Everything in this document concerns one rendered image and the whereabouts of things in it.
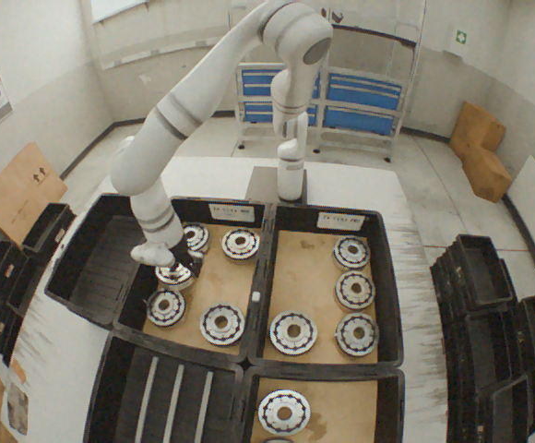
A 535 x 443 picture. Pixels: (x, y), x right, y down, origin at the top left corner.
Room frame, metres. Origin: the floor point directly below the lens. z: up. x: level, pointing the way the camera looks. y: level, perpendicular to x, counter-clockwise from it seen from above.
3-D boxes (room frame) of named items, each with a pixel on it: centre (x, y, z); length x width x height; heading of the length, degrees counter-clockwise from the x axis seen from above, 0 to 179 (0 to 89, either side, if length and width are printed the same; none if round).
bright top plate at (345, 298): (0.20, -0.21, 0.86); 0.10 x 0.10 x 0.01
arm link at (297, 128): (0.66, -0.09, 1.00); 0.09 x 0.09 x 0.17; 85
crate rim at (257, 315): (0.22, -0.13, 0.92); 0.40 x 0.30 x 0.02; 171
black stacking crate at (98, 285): (0.30, 0.46, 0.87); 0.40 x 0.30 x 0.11; 171
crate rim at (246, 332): (0.26, 0.16, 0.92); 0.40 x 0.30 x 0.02; 171
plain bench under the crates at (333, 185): (0.20, 0.23, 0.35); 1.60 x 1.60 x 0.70; 82
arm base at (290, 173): (0.66, -0.09, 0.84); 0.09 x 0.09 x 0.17; 71
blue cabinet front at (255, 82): (2.19, -0.16, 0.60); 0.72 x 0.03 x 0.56; 82
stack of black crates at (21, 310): (0.29, 1.53, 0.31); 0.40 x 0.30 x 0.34; 172
